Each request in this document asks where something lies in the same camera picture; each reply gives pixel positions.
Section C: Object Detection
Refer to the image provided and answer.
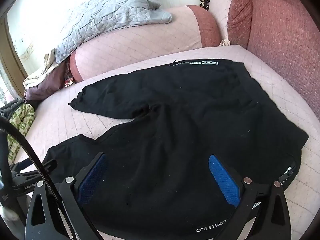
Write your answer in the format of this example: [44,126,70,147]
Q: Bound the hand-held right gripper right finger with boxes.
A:
[208,154,292,240]

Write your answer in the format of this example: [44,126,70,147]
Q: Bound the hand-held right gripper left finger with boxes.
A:
[25,152,108,240]

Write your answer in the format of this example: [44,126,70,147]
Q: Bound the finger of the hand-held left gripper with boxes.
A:
[10,159,57,181]

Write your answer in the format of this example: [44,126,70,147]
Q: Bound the black pants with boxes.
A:
[46,59,309,237]

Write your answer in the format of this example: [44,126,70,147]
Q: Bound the green patterned cloth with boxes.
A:
[6,104,35,167]

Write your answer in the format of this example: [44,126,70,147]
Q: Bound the dark grey cloth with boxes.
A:
[0,97,24,120]

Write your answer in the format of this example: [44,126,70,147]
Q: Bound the purple cloth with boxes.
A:
[25,62,73,103]

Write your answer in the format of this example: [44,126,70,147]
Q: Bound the beige cloth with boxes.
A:
[24,51,65,88]

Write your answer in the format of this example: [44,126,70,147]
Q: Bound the red white packet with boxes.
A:
[64,67,74,88]

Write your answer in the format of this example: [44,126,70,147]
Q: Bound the pink quilted sofa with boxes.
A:
[15,0,320,240]

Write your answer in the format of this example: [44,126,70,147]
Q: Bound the pink bolster cushion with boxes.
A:
[69,4,222,83]

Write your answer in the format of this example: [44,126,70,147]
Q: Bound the red sofa armrest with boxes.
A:
[227,0,320,130]

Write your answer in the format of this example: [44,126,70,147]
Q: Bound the grey quilted blanket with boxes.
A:
[54,0,173,64]

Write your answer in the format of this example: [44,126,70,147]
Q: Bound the black cable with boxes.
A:
[0,118,98,240]

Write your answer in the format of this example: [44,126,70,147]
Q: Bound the wooden door frame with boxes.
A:
[0,12,28,100]

